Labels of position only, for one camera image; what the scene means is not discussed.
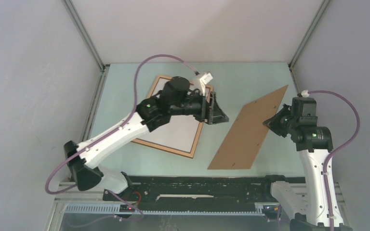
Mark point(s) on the wooden picture frame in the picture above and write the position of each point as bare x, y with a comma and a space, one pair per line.
172, 150

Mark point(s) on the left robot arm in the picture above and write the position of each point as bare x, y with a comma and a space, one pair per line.
87, 156

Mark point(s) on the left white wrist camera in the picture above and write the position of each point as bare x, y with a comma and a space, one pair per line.
201, 80

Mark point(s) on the grey slotted cable duct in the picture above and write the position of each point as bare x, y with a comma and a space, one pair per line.
120, 209

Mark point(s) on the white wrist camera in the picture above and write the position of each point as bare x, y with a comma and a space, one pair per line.
305, 94
201, 80

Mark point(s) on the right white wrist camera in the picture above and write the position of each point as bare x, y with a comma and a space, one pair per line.
305, 94

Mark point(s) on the aluminium corner post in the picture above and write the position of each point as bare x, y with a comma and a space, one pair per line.
82, 30
309, 32

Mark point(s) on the right aluminium corner post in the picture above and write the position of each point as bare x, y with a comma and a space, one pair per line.
309, 32

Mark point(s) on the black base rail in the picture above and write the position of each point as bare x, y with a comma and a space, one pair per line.
202, 193

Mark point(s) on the brown backing board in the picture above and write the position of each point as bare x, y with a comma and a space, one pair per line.
247, 134

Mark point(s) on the left aluminium corner post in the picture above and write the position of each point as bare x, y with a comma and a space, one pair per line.
82, 30

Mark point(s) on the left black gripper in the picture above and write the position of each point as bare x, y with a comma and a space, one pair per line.
215, 114

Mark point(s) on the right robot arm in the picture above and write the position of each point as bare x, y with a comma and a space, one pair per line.
319, 211

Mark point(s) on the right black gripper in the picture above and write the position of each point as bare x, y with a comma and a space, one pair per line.
272, 123

